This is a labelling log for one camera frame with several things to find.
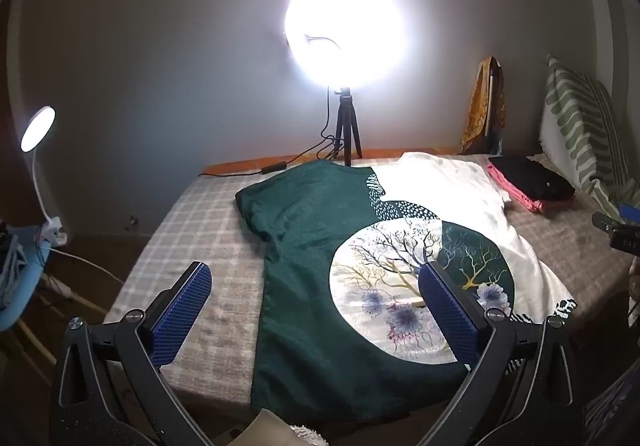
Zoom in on white gooseneck desk lamp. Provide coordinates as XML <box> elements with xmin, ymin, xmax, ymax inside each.
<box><xmin>20</xmin><ymin>106</ymin><xmax>69</xmax><ymax>247</ymax></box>

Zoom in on black power cable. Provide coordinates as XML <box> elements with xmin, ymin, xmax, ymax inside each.
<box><xmin>200</xmin><ymin>86</ymin><xmax>346</xmax><ymax>177</ymax></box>

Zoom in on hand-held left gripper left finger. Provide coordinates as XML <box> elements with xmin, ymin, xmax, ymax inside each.
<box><xmin>54</xmin><ymin>262</ymin><xmax>213</xmax><ymax>446</ymax></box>

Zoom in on folded pink garment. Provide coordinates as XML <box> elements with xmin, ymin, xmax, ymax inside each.
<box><xmin>487</xmin><ymin>165</ymin><xmax>576</xmax><ymax>213</ymax></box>

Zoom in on bed with checked sheet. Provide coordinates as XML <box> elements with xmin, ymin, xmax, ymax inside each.
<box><xmin>102</xmin><ymin>153</ymin><xmax>632</xmax><ymax>408</ymax></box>

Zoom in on black gooseneck phone holder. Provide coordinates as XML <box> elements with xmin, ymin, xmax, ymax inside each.
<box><xmin>302</xmin><ymin>32</ymin><xmax>347</xmax><ymax>52</ymax></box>

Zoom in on black ring light tripod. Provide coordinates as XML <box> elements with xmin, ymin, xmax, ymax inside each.
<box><xmin>330</xmin><ymin>87</ymin><xmax>363</xmax><ymax>168</ymax></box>

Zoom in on beige cloth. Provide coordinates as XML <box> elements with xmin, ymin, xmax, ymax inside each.
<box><xmin>215</xmin><ymin>408</ymin><xmax>329</xmax><ymax>446</ymax></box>

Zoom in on round ring light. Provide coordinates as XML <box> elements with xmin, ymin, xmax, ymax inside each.
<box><xmin>284</xmin><ymin>0</ymin><xmax>407</xmax><ymax>89</ymax></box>

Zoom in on green striped white pillow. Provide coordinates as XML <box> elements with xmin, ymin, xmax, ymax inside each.
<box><xmin>539</xmin><ymin>54</ymin><xmax>633</xmax><ymax>227</ymax></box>

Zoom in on green and white printed shirt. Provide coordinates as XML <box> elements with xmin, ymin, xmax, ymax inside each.
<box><xmin>235</xmin><ymin>152</ymin><xmax>577</xmax><ymax>422</ymax></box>

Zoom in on blue chair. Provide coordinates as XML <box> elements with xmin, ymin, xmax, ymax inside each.
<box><xmin>0</xmin><ymin>223</ymin><xmax>68</xmax><ymax>377</ymax></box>

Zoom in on white lamp cable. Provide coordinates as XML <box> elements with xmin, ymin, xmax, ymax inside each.
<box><xmin>50</xmin><ymin>245</ymin><xmax>127</xmax><ymax>287</ymax></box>

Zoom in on orange patterned scarf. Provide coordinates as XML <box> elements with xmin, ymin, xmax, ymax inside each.
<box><xmin>460</xmin><ymin>56</ymin><xmax>507</xmax><ymax>155</ymax></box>

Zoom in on grey cloth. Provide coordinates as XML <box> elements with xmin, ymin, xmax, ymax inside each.
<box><xmin>0</xmin><ymin>228</ymin><xmax>30</xmax><ymax>311</ymax></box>

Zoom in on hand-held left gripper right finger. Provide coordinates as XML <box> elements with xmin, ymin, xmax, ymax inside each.
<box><xmin>417</xmin><ymin>261</ymin><xmax>584</xmax><ymax>446</ymax></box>

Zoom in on person's patterned clothing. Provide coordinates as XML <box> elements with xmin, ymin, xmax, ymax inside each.
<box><xmin>582</xmin><ymin>366</ymin><xmax>640</xmax><ymax>446</ymax></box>

